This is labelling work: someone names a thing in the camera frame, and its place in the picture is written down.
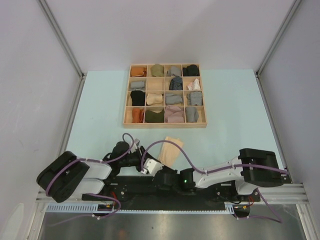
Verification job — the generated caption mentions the peach underwear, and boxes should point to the peach underwear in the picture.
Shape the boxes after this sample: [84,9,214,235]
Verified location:
[146,93,163,106]
[158,136,184,168]

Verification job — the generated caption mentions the orange and cream underwear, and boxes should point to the orange and cream underwear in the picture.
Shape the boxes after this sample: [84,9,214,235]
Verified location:
[131,107,145,124]

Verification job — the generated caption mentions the black garment pile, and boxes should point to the black garment pile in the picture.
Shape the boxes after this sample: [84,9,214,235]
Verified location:
[130,90,146,106]

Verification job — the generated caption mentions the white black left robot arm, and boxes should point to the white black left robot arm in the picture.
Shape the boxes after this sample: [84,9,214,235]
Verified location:
[36,141,146,203]

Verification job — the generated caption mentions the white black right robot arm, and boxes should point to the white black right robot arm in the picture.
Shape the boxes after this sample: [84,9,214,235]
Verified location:
[143,148,287,201]

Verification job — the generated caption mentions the dark green rolled underwear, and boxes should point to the dark green rolled underwear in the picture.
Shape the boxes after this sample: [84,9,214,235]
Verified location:
[144,109,165,123]

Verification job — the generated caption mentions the peach rolled underwear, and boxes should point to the peach rolled underwear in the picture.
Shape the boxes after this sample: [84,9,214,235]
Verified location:
[146,93,163,106]

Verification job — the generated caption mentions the grey rolled underwear bottom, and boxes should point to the grey rolled underwear bottom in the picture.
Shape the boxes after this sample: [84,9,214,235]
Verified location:
[185,106,199,123]

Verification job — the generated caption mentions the grey rolled underwear middle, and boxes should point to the grey rolled underwear middle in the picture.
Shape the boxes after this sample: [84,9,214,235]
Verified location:
[165,93,183,105]

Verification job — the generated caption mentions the grey rolled underwear left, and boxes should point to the grey rolled underwear left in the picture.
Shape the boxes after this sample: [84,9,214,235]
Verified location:
[129,81,146,91]

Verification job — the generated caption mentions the grey striped rolled underwear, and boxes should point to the grey striped rolled underwear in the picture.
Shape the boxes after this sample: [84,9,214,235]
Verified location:
[186,91,203,106]

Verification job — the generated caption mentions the navy striped rolled underwear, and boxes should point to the navy striped rolled underwear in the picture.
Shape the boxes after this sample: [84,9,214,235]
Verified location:
[169,76,183,91]

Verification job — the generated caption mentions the orange rolled underwear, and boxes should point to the orange rolled underwear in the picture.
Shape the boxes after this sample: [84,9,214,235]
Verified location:
[130,66,147,78]

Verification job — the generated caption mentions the pink white rolled underwear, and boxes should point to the pink white rolled underwear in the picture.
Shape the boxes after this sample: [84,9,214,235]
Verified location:
[187,78,201,91]

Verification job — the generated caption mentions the olive rolled underwear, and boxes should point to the olive rolled underwear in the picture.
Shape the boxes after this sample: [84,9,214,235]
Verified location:
[150,64,165,77]

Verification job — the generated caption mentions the grey rolled underwear top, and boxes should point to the grey rolled underwear top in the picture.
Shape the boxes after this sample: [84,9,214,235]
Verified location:
[167,65,182,77]

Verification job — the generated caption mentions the black rolled underwear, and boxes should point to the black rolled underwear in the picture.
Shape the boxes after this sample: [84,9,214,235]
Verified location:
[182,64,200,77]

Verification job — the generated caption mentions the wooden grid organizer tray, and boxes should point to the wooden grid organizer tray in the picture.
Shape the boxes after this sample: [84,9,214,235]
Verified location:
[123,63,208,129]

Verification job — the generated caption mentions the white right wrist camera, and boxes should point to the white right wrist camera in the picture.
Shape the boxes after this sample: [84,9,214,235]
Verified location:
[140,158,164,177]

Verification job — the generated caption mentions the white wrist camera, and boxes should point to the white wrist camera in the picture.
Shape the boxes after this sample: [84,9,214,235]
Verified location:
[130,138,140,152]
[140,158,164,177]

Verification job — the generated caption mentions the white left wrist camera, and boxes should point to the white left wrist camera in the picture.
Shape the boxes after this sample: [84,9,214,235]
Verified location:
[130,138,140,152]

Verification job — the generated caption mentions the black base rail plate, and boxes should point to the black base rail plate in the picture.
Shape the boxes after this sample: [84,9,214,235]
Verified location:
[78,176,263,208]

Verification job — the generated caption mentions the white slotted cable duct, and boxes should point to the white slotted cable duct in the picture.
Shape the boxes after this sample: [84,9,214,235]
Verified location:
[45,202,249,216]

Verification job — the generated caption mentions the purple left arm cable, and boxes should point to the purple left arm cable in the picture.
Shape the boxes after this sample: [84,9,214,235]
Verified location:
[44,133,137,227]

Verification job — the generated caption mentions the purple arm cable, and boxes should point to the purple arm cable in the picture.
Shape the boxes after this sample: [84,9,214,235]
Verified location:
[44,133,137,227]
[141,140,288,225]

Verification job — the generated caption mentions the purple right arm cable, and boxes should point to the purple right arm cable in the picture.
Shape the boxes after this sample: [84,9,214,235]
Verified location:
[141,140,288,225]

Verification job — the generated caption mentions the aluminium corner post right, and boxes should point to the aluminium corner post right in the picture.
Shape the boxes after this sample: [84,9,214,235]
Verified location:
[254,0,303,79]

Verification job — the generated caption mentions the aluminium corner post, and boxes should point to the aluminium corner post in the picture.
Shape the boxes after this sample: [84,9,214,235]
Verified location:
[254,0,303,79]
[36,0,85,80]

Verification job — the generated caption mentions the aluminium frame profile front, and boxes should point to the aluminium frame profile front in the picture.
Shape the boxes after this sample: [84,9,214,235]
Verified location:
[35,183,309,205]

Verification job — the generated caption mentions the aluminium corner post left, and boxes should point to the aluminium corner post left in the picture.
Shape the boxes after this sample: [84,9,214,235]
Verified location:
[36,0,85,80]

